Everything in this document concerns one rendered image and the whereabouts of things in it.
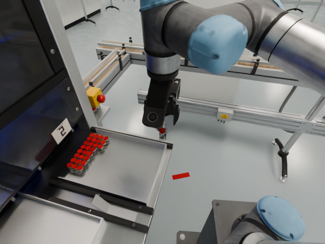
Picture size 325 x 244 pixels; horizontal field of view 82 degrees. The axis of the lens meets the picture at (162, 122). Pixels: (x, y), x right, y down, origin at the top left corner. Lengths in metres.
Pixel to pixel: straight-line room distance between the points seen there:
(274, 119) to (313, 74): 1.38
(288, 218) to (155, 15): 0.57
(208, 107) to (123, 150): 0.98
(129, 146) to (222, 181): 1.16
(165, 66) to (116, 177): 0.51
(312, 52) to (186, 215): 1.45
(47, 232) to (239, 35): 0.73
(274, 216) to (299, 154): 1.76
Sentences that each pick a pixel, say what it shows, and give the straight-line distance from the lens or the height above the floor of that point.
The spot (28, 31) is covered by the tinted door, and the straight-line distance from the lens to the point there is 0.68.
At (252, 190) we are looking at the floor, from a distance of 1.87.
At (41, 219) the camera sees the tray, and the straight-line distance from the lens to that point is 0.79.
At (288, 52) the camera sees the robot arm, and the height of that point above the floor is 1.41.
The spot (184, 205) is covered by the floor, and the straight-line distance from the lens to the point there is 1.66.
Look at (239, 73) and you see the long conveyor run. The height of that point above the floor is 0.88.
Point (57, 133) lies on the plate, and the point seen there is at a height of 1.03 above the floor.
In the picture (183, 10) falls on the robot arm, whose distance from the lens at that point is 0.32.
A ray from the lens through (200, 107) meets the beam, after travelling 1.63.
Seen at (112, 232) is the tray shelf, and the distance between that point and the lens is 0.69.
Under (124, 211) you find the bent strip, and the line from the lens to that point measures 0.70.
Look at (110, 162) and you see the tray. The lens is 0.81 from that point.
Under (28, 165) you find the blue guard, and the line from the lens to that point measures 0.73.
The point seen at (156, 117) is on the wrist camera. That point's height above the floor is 1.26.
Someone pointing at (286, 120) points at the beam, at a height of 0.53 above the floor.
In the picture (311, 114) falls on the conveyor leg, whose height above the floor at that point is 0.61.
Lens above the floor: 1.53
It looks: 44 degrees down
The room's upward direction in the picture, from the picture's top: straight up
